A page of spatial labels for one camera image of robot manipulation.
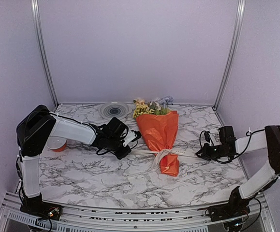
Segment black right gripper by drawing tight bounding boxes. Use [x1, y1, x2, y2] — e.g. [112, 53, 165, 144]
[196, 143, 229, 161]

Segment yellow daisy fake bunch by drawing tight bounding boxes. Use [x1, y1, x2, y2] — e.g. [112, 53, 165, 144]
[133, 104, 155, 118]

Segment cream ribbon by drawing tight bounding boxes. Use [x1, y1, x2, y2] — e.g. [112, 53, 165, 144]
[123, 149, 198, 177]

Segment brown orange wrapping paper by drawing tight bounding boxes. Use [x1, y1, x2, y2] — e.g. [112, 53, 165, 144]
[135, 111, 179, 177]

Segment pink rose fake stem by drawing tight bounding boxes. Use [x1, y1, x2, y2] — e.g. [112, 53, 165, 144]
[133, 98, 145, 106]

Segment green leafy fake stem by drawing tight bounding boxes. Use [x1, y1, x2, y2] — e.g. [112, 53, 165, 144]
[148, 101, 171, 115]

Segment blue fake flower stem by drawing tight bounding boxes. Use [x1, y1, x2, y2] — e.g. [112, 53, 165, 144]
[153, 96, 174, 108]

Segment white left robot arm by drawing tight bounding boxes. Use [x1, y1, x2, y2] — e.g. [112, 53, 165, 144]
[16, 105, 137, 215]

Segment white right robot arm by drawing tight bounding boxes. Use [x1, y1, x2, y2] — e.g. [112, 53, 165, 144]
[196, 125, 280, 217]

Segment grey ringed plate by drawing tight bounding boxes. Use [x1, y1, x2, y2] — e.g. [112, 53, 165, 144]
[99, 101, 132, 120]

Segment orange cup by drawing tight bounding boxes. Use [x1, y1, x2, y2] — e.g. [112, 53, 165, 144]
[46, 136, 67, 152]

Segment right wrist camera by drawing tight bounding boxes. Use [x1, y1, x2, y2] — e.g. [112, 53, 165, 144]
[203, 131, 216, 146]

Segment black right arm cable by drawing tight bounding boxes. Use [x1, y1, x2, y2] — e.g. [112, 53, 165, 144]
[199, 130, 253, 165]

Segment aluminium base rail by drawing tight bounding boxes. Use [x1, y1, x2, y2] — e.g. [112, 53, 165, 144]
[0, 192, 276, 232]

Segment aluminium frame post right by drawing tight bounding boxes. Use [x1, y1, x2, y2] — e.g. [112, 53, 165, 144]
[213, 0, 246, 111]

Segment aluminium frame post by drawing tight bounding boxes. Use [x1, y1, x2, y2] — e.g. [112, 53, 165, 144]
[31, 0, 59, 107]
[213, 0, 246, 111]

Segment aluminium frame post left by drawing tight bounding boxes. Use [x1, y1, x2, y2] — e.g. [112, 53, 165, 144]
[31, 0, 59, 107]

